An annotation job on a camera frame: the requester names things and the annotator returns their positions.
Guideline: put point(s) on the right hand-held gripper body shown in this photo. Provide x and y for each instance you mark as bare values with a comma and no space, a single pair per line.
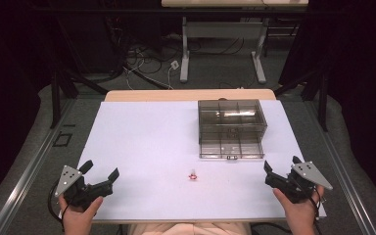
298,186

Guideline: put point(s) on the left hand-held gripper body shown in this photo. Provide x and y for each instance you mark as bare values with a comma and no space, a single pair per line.
91,191

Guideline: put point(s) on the person's right hand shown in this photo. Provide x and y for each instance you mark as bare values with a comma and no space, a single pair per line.
302,217

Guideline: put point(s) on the person's left hand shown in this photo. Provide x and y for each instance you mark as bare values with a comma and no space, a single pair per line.
78,220

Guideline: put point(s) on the white table cover sheet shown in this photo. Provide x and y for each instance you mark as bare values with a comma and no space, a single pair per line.
150,147

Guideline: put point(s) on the smoky transparent drawer box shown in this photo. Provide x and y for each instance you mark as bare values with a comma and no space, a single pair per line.
231,130

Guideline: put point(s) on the black metal stand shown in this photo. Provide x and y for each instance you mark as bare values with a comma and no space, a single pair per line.
322,101
56,98

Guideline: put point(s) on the person's beige clothing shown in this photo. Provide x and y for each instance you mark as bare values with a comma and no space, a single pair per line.
189,229

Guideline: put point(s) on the white power plug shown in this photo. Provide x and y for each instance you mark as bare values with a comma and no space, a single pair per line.
174,64

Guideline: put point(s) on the metal floor rail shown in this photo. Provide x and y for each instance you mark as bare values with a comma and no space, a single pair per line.
342,169
29,169

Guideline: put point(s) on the white frame desk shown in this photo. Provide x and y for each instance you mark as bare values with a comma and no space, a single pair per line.
223,30

